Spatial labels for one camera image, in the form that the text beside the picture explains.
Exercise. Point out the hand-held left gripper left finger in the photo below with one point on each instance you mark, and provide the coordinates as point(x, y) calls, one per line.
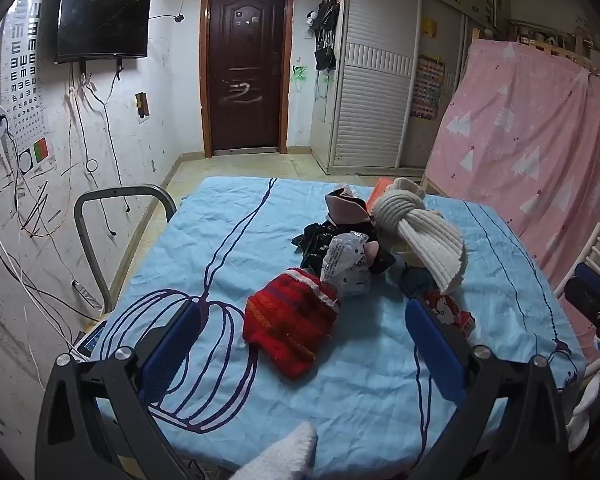
point(172, 345)

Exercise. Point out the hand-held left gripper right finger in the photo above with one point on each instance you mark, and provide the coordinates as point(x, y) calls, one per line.
point(432, 347)

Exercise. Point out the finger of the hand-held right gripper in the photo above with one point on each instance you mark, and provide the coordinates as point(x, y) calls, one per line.
point(592, 274)
point(587, 299)

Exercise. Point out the red cartoon packet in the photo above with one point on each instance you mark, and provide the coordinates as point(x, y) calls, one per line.
point(445, 310)

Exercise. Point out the dark blue cloth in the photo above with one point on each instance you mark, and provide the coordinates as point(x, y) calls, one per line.
point(414, 280)

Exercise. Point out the white knit scarf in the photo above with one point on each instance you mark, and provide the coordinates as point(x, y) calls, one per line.
point(420, 230)

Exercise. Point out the printed plastic wrapper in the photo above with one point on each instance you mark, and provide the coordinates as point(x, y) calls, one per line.
point(347, 265)

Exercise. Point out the red knit hat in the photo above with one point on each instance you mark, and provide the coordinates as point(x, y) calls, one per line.
point(290, 320)

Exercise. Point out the black plastic bag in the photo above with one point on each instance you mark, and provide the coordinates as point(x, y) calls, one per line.
point(315, 247)

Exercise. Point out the pink and black cloth item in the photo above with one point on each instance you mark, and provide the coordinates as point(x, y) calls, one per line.
point(347, 207)

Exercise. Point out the orange box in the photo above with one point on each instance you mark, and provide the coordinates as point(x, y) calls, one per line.
point(381, 191)

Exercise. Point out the person's left hand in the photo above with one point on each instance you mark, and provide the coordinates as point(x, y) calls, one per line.
point(280, 457)

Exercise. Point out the blue printed tablecloth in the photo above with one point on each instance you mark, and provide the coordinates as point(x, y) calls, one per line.
point(190, 260)

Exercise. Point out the pink tree-print curtain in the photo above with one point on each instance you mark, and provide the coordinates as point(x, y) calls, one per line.
point(520, 140)

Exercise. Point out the colourful grid chart poster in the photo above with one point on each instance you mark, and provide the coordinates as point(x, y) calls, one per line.
point(427, 87)

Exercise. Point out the white slatted wardrobe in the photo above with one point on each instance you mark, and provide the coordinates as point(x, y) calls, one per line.
point(375, 75)

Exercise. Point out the dark brown door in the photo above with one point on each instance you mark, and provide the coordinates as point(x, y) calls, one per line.
point(247, 65)

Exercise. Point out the yellow poster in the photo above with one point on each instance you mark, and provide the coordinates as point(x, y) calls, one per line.
point(430, 27)

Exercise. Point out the eye chart poster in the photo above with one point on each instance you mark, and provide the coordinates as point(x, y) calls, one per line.
point(25, 70)

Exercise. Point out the hanging black bags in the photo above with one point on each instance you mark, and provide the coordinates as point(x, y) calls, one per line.
point(326, 35)

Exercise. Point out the grey metal chair frame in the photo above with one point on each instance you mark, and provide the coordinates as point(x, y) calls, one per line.
point(87, 240)

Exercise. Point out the open wall socket box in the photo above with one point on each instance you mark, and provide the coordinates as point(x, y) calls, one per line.
point(141, 106)

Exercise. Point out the wall-mounted black television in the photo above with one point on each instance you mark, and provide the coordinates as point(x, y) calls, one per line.
point(102, 10)

